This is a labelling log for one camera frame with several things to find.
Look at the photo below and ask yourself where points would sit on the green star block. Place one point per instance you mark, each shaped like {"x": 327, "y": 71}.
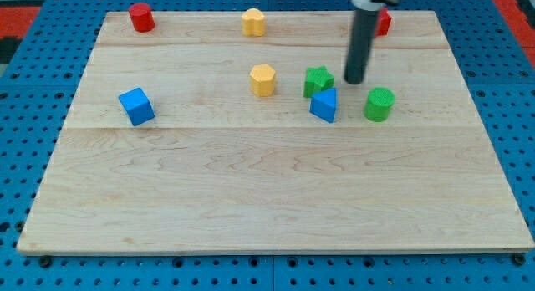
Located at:
{"x": 317, "y": 80}

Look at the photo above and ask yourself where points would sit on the red star block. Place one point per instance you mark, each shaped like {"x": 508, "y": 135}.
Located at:
{"x": 384, "y": 22}

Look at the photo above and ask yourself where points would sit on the yellow hexagon block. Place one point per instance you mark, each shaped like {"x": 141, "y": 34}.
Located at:
{"x": 263, "y": 80}

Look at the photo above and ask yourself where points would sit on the blue triangular prism block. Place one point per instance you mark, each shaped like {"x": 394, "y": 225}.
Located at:
{"x": 324, "y": 104}

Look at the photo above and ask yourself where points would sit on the wooden board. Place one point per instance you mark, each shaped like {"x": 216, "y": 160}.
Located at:
{"x": 220, "y": 171}

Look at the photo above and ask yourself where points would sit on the green cylinder block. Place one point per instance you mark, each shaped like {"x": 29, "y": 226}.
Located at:
{"x": 378, "y": 104}

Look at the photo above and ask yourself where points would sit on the yellow heart block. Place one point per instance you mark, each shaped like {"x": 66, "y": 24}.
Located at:
{"x": 253, "y": 23}

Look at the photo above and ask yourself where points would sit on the blue cube block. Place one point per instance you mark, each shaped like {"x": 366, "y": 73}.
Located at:
{"x": 137, "y": 106}

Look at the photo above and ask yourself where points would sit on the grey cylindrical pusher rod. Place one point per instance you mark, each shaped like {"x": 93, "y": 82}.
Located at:
{"x": 360, "y": 43}

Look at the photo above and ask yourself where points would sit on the red cylinder block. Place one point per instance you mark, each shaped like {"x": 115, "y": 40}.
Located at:
{"x": 141, "y": 17}

